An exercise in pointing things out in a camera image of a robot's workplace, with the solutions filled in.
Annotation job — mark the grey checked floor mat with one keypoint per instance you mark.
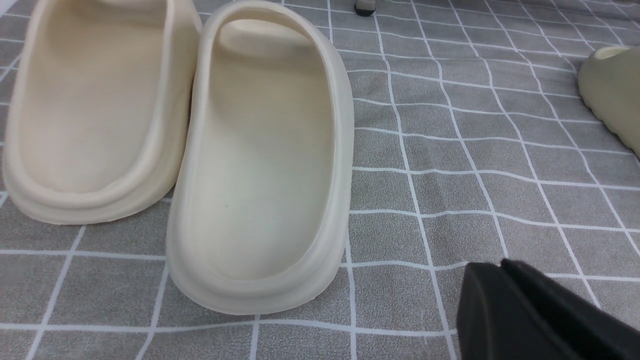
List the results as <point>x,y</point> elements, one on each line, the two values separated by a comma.
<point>472,144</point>

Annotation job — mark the cream foam slipper left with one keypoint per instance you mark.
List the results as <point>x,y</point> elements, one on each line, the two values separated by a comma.
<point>97,123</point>

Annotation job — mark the cream foam slipper right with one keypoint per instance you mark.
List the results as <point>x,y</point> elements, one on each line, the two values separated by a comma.
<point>259,218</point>

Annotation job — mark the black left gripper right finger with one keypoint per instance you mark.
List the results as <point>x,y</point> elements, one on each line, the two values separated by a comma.
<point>588,331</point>

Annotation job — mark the cream foam slipper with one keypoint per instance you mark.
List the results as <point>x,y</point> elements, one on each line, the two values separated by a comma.
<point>259,218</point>
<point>97,123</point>

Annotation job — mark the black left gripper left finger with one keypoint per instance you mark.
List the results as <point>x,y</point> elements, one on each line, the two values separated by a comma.
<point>495,321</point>

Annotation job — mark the olive foam slipper left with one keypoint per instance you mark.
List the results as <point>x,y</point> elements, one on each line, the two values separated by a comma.
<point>609,85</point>

